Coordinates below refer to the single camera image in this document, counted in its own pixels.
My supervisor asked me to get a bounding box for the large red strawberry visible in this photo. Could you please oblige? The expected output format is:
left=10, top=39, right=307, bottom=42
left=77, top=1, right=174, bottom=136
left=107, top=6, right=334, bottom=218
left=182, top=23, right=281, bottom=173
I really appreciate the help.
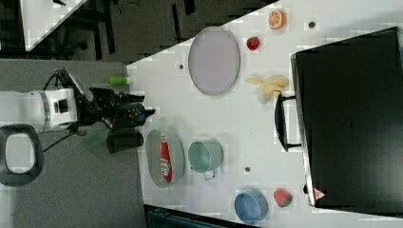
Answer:
left=274, top=189, right=293, bottom=208

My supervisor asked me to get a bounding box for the plush orange slice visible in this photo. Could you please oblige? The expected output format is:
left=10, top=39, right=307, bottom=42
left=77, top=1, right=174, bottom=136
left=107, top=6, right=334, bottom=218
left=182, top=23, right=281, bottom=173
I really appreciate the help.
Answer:
left=269, top=9, right=287, bottom=29

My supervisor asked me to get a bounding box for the black oven door handle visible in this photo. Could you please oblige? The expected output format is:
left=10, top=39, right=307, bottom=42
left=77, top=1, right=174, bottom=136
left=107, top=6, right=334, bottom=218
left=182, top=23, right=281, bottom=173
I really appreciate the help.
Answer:
left=275, top=94, right=301, bottom=151

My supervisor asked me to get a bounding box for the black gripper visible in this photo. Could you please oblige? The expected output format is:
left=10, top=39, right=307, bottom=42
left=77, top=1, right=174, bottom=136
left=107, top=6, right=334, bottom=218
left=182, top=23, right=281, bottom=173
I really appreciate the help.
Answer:
left=74, top=87, right=156, bottom=130

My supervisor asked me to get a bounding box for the green spatula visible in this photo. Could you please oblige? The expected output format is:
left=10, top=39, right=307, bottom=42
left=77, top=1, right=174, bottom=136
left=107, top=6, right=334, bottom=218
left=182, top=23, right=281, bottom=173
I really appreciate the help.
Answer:
left=83, top=130, right=108, bottom=148

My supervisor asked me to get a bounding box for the black toaster oven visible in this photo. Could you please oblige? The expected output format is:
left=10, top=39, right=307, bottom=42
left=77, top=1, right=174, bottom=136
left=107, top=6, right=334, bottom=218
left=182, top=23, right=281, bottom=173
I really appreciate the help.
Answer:
left=291, top=28, right=403, bottom=218

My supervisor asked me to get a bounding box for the lavender oval plate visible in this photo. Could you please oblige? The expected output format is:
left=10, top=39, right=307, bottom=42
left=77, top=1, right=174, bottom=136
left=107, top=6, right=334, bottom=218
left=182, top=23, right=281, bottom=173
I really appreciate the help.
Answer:
left=188, top=27, right=240, bottom=96

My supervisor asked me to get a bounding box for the plush peeled banana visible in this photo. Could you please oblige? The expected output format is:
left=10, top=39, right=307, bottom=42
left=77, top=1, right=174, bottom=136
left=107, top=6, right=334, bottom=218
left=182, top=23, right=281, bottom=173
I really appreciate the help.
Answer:
left=246, top=75, right=289, bottom=105

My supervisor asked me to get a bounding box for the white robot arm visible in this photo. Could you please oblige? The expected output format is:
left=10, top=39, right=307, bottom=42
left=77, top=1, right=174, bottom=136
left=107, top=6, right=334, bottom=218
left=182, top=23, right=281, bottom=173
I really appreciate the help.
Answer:
left=1, top=87, right=155, bottom=133

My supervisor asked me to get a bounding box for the red plush ketchup bottle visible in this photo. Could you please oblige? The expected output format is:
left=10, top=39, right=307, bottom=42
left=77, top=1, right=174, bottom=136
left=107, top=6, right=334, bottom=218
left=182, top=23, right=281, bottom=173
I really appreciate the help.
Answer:
left=160, top=136, right=173, bottom=182

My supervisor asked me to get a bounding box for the small red strawberry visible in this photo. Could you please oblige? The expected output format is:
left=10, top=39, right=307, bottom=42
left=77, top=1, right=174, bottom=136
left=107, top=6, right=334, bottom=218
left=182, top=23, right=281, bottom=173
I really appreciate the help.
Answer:
left=246, top=37, right=260, bottom=50

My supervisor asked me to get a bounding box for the green marker pen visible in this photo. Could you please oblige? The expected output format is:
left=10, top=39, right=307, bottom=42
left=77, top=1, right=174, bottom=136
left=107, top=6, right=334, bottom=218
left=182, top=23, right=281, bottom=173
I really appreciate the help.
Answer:
left=108, top=76, right=132, bottom=86

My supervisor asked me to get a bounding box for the green metal cup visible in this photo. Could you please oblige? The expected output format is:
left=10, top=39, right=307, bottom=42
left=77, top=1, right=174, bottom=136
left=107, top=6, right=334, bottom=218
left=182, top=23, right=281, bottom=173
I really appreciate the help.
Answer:
left=188, top=139, right=223, bottom=181

